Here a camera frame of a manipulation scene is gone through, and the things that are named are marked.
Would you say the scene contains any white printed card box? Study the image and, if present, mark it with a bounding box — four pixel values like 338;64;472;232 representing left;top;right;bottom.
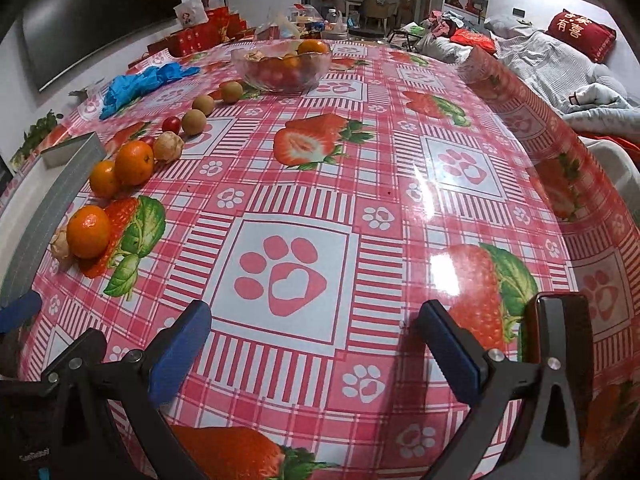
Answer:
173;0;207;26

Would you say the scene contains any pile of cherry tomatoes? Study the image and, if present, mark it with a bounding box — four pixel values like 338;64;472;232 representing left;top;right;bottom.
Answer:
247;57;321;88

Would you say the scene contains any stack of red gift boxes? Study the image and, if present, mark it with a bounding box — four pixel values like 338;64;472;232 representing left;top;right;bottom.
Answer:
167;5;251;58

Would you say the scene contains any grey blanket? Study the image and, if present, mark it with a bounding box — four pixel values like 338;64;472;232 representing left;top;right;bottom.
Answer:
415;15;640;136

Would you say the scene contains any green potted plant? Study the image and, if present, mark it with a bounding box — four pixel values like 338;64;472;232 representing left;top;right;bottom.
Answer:
20;110;61;156

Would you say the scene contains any black television screen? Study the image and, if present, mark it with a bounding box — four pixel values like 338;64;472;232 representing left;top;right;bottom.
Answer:
20;0;183;93

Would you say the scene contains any strawberry paw print tablecloth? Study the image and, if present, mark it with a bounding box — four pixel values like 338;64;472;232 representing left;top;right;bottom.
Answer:
0;37;640;480

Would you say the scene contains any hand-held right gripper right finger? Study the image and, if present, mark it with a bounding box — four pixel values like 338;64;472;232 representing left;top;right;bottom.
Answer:
416;299;588;480

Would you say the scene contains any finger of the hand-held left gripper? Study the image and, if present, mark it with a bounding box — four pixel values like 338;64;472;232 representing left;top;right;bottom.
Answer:
0;291;43;335

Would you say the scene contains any white tray with grey rim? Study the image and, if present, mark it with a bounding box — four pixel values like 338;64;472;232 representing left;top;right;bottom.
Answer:
0;132;108;306

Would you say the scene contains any clear plastic jar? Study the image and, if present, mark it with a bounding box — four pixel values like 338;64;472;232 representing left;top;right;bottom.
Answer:
327;9;349;41

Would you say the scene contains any red cloth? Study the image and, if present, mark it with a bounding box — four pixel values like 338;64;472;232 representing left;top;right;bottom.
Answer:
450;29;496;53

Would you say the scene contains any beige walnut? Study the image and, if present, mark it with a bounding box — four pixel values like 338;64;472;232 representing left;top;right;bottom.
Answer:
152;131;185;163
49;230;73;262

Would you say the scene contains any red embroidered pillow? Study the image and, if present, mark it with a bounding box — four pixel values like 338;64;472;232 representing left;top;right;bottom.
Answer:
545;10;617;63

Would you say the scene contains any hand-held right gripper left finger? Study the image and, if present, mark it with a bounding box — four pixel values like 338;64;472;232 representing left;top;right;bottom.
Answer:
42;300;213;480

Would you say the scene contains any clear glass bowl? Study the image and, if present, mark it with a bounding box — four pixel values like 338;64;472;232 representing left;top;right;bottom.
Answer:
230;40;333;95

